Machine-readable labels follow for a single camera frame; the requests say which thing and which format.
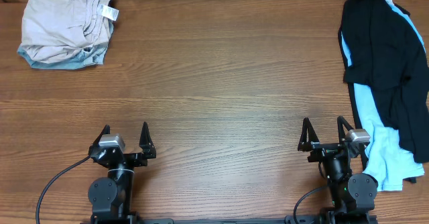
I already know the light blue printed t-shirt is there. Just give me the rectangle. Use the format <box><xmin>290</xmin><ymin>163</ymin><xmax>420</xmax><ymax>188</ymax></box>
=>
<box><xmin>339</xmin><ymin>0</ymin><xmax>424</xmax><ymax>191</ymax></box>

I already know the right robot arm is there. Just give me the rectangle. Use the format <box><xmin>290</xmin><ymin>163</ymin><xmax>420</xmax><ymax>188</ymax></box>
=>
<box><xmin>293</xmin><ymin>116</ymin><xmax>378</xmax><ymax>224</ymax></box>

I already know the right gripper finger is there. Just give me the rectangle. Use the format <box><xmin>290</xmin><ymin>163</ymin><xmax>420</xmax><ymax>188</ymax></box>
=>
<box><xmin>298</xmin><ymin>117</ymin><xmax>320</xmax><ymax>152</ymax></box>
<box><xmin>337</xmin><ymin>115</ymin><xmax>353</xmax><ymax>143</ymax></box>

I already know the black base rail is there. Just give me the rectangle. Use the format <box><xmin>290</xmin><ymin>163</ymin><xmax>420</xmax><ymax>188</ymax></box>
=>
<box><xmin>80</xmin><ymin>214</ymin><xmax>379</xmax><ymax>224</ymax></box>

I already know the folded beige garment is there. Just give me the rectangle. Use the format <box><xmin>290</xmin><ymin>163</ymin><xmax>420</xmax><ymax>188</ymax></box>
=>
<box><xmin>19</xmin><ymin>0</ymin><xmax>119</xmax><ymax>63</ymax></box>

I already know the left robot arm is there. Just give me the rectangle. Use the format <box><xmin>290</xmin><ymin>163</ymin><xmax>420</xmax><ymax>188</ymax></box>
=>
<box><xmin>88</xmin><ymin>123</ymin><xmax>156</xmax><ymax>223</ymax></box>

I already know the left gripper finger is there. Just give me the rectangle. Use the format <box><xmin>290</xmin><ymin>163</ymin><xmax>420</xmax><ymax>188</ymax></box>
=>
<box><xmin>139</xmin><ymin>122</ymin><xmax>156</xmax><ymax>153</ymax></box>
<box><xmin>92</xmin><ymin>125</ymin><xmax>110</xmax><ymax>146</ymax></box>

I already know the folded light denim garment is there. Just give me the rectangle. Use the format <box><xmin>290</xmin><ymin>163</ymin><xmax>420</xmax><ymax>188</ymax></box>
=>
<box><xmin>17</xmin><ymin>19</ymin><xmax>115</xmax><ymax>70</ymax></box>

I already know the black t-shirt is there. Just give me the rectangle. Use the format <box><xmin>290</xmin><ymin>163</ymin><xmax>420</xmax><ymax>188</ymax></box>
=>
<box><xmin>341</xmin><ymin>0</ymin><xmax>428</xmax><ymax>163</ymax></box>

